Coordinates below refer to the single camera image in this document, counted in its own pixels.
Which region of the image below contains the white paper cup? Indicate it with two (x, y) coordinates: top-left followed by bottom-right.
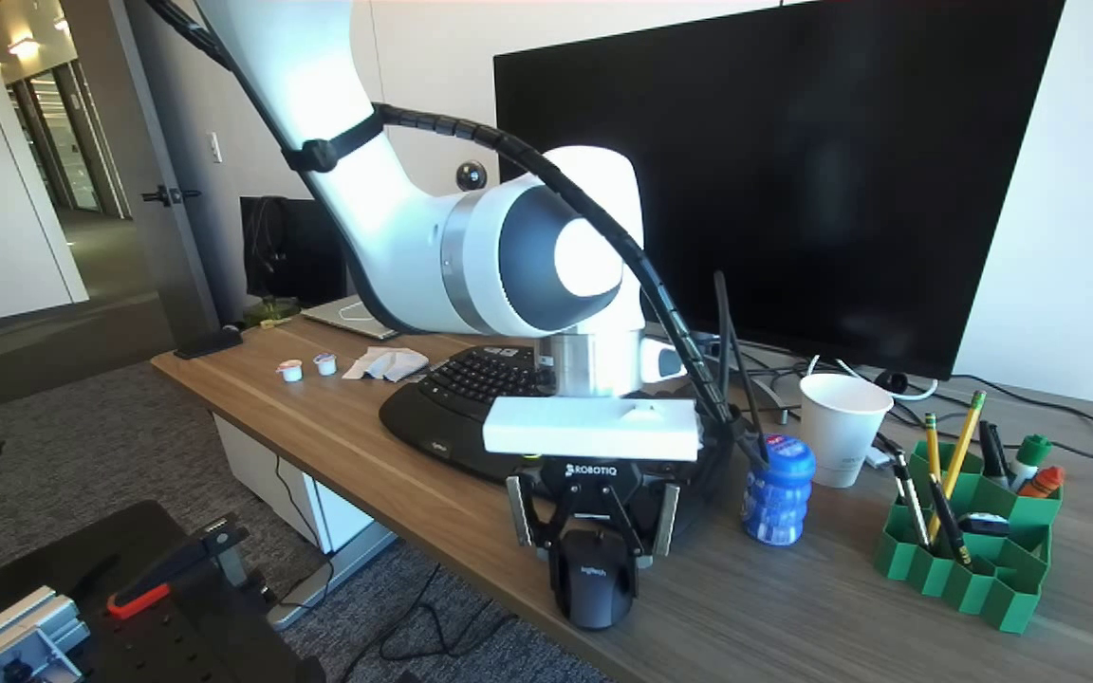
(792, 371), (895, 493)

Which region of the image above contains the black ergonomic keyboard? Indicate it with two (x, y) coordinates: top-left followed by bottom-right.
(375, 342), (746, 510)

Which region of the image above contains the crumpled white tissue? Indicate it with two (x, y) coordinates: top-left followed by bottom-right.
(340, 342), (433, 388)

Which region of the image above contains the blue gum canister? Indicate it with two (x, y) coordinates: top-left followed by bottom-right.
(741, 433), (820, 551)

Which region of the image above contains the aluminium profile rail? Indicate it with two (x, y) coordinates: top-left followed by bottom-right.
(0, 581), (98, 683)

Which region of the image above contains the black rectangular box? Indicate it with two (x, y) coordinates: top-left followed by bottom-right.
(241, 195), (350, 307)

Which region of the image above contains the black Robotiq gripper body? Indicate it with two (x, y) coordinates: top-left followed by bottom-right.
(531, 455), (692, 533)

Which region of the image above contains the green plastic pen organizer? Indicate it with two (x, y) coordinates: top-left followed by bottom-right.
(872, 433), (1067, 639)

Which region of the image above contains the black door handle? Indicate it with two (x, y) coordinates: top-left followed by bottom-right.
(141, 181), (205, 212)

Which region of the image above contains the orange capped marker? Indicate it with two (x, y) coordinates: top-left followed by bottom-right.
(1018, 463), (1067, 503)

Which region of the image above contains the closed silver laptop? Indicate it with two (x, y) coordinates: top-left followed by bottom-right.
(298, 291), (403, 347)

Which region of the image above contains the white under-desk panel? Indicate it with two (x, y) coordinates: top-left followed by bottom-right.
(209, 414), (403, 567)

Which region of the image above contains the grey office door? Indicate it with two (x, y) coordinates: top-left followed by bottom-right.
(57, 0), (226, 347)

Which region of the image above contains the black door stopper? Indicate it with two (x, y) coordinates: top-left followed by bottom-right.
(175, 324), (248, 361)

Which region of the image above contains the black clamp with orange handle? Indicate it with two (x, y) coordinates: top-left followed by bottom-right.
(103, 510), (255, 628)

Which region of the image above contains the short yellow pencil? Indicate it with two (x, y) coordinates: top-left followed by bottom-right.
(924, 412), (944, 490)

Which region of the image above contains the black pen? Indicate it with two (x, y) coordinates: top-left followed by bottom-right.
(878, 433), (939, 548)

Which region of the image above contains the large black computer monitor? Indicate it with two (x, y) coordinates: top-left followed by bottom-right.
(491, 0), (1071, 381)

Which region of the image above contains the green capped marker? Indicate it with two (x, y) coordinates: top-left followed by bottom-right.
(1009, 433), (1061, 490)

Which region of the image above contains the black perforated robot cart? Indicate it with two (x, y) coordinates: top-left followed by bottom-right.
(0, 499), (329, 683)

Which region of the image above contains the long yellow pencil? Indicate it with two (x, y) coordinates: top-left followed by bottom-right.
(939, 388), (991, 506)

